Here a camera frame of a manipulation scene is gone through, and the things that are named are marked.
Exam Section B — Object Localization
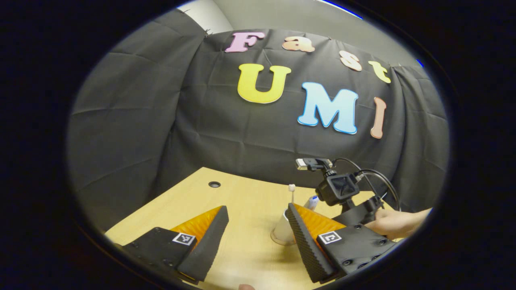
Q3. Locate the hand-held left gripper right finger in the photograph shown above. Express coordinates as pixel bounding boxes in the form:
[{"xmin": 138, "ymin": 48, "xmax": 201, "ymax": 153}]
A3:
[{"xmin": 286, "ymin": 203, "xmax": 398, "ymax": 284}]

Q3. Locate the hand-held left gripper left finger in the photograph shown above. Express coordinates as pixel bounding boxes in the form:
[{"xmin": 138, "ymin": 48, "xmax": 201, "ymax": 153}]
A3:
[{"xmin": 120, "ymin": 205, "xmax": 229, "ymax": 283}]

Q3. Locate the white cup with wooden handle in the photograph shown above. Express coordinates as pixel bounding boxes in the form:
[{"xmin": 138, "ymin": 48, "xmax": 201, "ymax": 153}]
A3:
[{"xmin": 271, "ymin": 209, "xmax": 298, "ymax": 244}]

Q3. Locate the wooden desktop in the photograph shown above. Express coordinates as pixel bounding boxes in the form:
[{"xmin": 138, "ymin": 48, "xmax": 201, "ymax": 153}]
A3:
[{"xmin": 104, "ymin": 166, "xmax": 408, "ymax": 290}]

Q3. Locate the black backdrop cloth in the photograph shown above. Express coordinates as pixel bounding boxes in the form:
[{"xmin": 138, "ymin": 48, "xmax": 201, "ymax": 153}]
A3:
[{"xmin": 68, "ymin": 9, "xmax": 450, "ymax": 232}]

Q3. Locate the black camera cable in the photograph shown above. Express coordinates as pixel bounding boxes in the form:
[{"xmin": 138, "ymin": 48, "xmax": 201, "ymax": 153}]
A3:
[{"xmin": 334, "ymin": 157, "xmax": 401, "ymax": 212}]

